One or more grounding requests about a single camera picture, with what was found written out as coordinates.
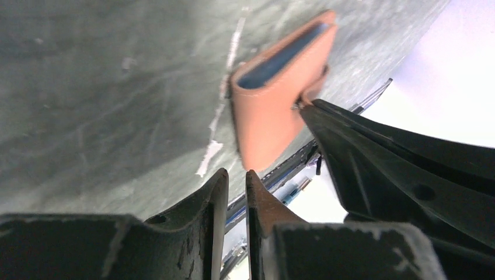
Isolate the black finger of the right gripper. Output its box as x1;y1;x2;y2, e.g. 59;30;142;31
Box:
300;99;494;279

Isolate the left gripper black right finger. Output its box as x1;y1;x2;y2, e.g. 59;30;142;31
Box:
246;171;446;279

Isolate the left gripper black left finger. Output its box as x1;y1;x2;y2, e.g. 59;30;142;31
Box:
1;169;228;279

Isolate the pink card holder wallet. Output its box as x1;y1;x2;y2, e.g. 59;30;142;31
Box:
230;10;337;172

